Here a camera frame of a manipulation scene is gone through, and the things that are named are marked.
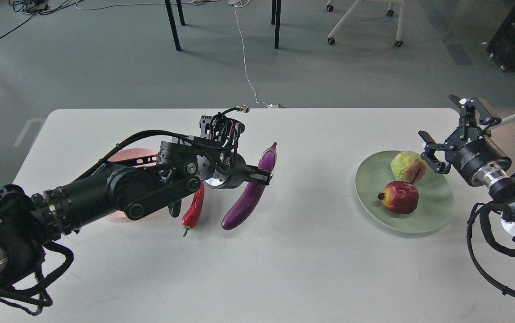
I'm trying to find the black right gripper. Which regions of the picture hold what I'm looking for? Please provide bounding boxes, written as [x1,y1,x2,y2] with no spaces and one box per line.
[418,95,511,187]

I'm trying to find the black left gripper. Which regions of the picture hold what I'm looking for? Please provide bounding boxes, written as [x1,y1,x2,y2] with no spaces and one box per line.
[204,153,272,189]

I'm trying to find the purple eggplant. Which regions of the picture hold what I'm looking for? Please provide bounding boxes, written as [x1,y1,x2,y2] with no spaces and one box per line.
[221,142,277,230]

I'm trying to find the red pomegranate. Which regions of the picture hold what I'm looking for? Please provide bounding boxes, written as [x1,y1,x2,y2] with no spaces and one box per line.
[378,181,419,215]

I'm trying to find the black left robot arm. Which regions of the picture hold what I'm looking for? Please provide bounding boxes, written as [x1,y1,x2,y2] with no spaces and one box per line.
[0,105,277,316]

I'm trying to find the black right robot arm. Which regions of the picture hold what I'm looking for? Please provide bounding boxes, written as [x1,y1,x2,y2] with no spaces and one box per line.
[419,95,515,298]

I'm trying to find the green plate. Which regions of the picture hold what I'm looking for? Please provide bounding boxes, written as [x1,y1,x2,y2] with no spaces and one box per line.
[354,150,454,234]

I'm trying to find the red chili pepper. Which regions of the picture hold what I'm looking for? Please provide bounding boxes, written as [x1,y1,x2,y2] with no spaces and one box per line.
[182,181,205,236]

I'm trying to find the pink plate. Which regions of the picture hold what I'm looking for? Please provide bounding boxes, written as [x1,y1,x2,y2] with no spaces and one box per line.
[105,148,159,218]

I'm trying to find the white office chair base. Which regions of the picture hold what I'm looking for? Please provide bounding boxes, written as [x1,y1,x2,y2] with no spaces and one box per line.
[326,0,406,48]

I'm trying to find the black table legs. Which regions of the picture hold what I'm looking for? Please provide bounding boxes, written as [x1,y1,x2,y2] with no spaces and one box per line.
[164,0,282,52]

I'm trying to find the white cable on floor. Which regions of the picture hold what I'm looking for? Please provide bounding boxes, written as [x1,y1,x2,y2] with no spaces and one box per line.
[229,0,279,109]

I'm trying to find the black floor cables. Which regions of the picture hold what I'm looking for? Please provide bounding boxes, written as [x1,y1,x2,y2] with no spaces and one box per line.
[0,0,83,53]

